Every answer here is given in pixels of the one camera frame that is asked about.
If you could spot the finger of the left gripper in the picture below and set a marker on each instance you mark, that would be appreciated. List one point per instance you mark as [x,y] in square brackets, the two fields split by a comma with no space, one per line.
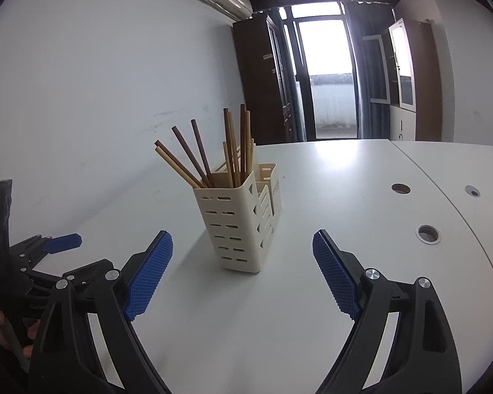
[90,276]
[61,244]

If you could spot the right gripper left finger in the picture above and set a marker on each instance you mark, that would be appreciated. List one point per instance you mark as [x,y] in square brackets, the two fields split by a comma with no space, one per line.
[86,342]

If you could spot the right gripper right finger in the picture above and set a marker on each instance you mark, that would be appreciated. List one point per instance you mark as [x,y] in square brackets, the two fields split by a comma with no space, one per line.
[423,356]

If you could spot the light tan chopstick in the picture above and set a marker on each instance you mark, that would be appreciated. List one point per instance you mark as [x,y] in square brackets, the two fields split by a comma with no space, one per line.
[178,168]

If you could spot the reddish brown chopstick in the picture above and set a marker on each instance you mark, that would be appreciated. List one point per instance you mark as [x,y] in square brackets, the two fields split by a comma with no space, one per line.
[203,156]

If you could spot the dark brown chopstick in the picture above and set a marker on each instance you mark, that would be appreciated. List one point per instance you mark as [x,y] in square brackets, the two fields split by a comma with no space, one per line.
[191,156]

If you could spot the light bamboo chopstick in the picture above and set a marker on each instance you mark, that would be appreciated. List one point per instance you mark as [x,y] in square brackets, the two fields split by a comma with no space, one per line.
[231,148]

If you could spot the left hand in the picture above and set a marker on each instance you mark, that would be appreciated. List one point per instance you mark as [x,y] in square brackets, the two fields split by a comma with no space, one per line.
[10,341]

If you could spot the brown chopstick on table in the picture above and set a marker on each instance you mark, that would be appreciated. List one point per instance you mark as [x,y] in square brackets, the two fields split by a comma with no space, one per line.
[176,162]

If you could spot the cream plastic utensil holder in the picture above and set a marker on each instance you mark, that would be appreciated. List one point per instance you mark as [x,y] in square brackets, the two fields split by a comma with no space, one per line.
[241,222]

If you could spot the dark wooden cabinet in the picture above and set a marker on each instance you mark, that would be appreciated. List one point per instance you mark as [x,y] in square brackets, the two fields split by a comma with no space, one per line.
[258,45]

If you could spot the brown white cabinet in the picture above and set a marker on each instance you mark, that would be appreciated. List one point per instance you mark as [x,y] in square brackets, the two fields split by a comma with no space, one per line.
[416,108]

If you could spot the balcony glass door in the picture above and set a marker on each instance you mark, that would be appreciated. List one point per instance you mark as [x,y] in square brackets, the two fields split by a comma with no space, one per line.
[324,75]

